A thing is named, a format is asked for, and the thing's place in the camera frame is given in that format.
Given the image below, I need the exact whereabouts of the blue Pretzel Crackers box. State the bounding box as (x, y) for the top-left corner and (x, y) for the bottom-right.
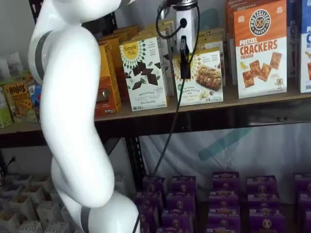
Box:
(286, 0), (302, 79)
(299, 0), (311, 94)

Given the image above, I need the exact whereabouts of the purple snack box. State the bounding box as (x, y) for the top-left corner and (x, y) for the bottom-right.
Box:
(207, 206), (242, 227)
(166, 192), (196, 212)
(138, 205), (159, 233)
(206, 224), (242, 233)
(161, 209), (194, 229)
(209, 190), (241, 209)
(248, 208), (286, 233)
(135, 191), (164, 212)
(245, 175), (278, 195)
(297, 191), (311, 212)
(142, 176), (167, 195)
(247, 192), (281, 211)
(303, 209), (311, 233)
(170, 176), (197, 195)
(156, 226), (193, 233)
(294, 173), (311, 194)
(212, 171), (240, 193)

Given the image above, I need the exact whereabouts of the white Sweet Thins box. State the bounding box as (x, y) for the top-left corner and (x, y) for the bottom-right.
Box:
(138, 30), (176, 97)
(119, 36), (168, 112)
(144, 19), (177, 54)

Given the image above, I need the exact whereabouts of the white pouch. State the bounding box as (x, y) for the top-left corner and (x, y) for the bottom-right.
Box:
(0, 51), (24, 81)

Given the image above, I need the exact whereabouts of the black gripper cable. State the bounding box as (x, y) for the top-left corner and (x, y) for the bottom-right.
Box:
(132, 0), (202, 233)

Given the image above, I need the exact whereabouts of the white box yellow label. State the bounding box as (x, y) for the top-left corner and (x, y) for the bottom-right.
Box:
(194, 39), (227, 87)
(172, 47), (225, 107)
(197, 27), (226, 45)

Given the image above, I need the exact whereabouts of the white banner teal logo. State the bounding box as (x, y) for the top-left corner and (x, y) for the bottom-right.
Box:
(114, 0), (311, 195)

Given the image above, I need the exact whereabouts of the green snack box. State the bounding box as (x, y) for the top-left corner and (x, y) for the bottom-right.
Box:
(0, 85), (14, 129)

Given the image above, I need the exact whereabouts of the blue Z Bar box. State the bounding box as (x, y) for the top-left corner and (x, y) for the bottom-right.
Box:
(27, 82), (44, 108)

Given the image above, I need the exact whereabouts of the orange Pretzel Crackers box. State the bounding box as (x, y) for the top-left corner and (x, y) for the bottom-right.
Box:
(224, 0), (238, 86)
(233, 0), (288, 100)

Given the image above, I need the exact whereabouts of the orange Bobo's box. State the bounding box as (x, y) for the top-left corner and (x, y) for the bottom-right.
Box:
(2, 81), (39, 124)

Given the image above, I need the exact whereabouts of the orange snack box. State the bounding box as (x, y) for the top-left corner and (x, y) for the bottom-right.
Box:
(113, 23), (141, 41)
(104, 31), (131, 101)
(94, 40), (122, 117)

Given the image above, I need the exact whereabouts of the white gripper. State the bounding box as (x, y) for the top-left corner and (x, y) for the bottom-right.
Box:
(175, 9), (199, 80)

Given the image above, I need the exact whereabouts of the white open carton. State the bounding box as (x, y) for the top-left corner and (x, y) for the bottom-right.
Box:
(43, 221), (71, 233)
(9, 195), (37, 219)
(35, 200), (62, 224)
(20, 185), (41, 205)
(0, 210), (20, 233)
(16, 220), (45, 233)

